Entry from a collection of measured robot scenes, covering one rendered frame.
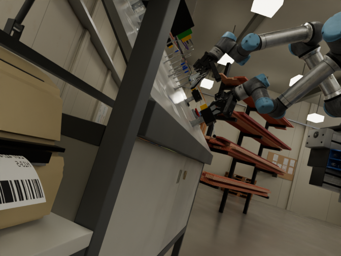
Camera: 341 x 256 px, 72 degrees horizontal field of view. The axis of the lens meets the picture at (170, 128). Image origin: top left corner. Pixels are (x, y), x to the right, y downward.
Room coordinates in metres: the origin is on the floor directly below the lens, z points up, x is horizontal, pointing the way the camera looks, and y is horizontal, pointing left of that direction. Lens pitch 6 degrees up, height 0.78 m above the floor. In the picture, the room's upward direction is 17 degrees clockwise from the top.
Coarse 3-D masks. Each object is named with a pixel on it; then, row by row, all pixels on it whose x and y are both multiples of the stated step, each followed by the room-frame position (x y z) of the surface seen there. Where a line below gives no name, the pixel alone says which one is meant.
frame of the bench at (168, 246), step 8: (64, 120) 0.45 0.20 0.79; (72, 120) 0.45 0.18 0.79; (80, 120) 0.44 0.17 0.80; (88, 120) 0.44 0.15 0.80; (64, 128) 0.45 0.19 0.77; (72, 128) 0.45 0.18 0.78; (80, 128) 0.44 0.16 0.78; (88, 128) 0.44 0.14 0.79; (96, 128) 0.43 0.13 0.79; (104, 128) 0.43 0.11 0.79; (72, 136) 0.45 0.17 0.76; (80, 136) 0.44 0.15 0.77; (88, 136) 0.44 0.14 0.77; (96, 136) 0.43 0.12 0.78; (96, 144) 0.43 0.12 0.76; (200, 176) 1.53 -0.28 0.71; (184, 232) 1.51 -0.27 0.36; (176, 240) 1.29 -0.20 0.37; (168, 248) 1.14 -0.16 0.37; (176, 248) 1.51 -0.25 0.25
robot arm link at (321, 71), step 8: (328, 56) 0.97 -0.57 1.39; (336, 56) 0.95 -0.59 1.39; (320, 64) 1.00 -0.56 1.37; (328, 64) 0.97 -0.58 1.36; (336, 64) 0.95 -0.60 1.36; (312, 72) 1.02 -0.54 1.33; (320, 72) 1.00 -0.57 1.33; (328, 72) 0.99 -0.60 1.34; (304, 80) 1.04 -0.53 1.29; (312, 80) 1.02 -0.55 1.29; (320, 80) 1.01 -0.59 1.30; (288, 88) 1.09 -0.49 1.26; (296, 88) 1.06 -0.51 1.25; (304, 88) 1.04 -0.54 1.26; (312, 88) 1.04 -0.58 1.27; (280, 96) 1.11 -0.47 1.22; (288, 96) 1.08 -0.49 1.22; (296, 96) 1.07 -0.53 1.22; (280, 104) 1.11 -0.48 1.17; (288, 104) 1.10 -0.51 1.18; (272, 112) 1.11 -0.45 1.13; (280, 112) 1.13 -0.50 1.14
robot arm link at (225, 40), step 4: (228, 32) 1.20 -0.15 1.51; (224, 36) 1.20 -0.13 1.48; (228, 36) 1.19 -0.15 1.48; (232, 36) 1.19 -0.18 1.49; (220, 40) 1.21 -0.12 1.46; (224, 40) 1.20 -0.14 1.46; (228, 40) 1.20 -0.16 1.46; (232, 40) 1.20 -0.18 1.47; (216, 44) 1.22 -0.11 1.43; (220, 44) 1.21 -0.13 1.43; (224, 44) 1.20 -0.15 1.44; (228, 44) 1.20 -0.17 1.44; (232, 44) 1.20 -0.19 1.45; (220, 48) 1.21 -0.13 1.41; (224, 48) 1.21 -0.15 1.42; (228, 48) 1.21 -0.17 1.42; (224, 52) 1.22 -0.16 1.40
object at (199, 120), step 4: (208, 108) 0.94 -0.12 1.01; (200, 112) 0.94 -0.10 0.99; (204, 112) 0.94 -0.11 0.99; (208, 112) 0.93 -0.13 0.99; (212, 112) 0.93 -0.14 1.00; (204, 116) 0.94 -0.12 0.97; (208, 116) 0.93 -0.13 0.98; (212, 116) 0.93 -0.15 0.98; (196, 120) 0.96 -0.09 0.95; (200, 120) 0.95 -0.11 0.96; (204, 120) 0.94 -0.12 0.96; (208, 120) 0.93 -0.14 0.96; (212, 120) 0.93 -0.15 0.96; (192, 124) 0.96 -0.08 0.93; (196, 124) 0.97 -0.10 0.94; (208, 124) 0.95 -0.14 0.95
